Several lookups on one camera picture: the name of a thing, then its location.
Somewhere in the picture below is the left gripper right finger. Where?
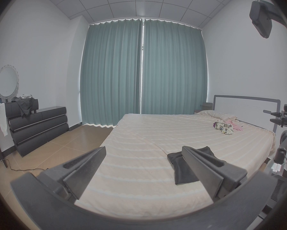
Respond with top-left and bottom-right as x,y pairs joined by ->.
181,146 -> 248,198

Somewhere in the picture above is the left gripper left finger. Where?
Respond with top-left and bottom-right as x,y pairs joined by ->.
39,146 -> 107,201

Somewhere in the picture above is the black T-shirt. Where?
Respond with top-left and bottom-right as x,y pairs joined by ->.
167,146 -> 216,185

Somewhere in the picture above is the bed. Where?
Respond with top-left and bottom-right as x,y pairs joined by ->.
75,95 -> 282,220

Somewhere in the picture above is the pink garment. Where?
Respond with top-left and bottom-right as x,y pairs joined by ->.
226,119 -> 244,132

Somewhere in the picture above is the white printed pyjama top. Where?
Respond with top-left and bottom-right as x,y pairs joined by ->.
213,119 -> 235,135

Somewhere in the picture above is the pale pink pillow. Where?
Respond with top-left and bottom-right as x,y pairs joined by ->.
197,110 -> 238,120

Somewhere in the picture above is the black chest of drawers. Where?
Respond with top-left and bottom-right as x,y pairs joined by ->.
5,99 -> 70,157

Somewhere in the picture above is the grey bedside table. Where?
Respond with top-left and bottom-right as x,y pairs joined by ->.
194,102 -> 213,114

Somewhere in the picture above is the dark grey garment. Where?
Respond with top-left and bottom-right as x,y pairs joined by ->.
12,97 -> 36,117

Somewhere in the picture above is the white garment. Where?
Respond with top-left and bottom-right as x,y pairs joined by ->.
0,103 -> 9,137

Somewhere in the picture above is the round white mirror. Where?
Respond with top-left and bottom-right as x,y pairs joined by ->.
0,65 -> 19,98

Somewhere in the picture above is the black cable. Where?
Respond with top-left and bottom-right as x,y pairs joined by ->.
3,159 -> 48,171

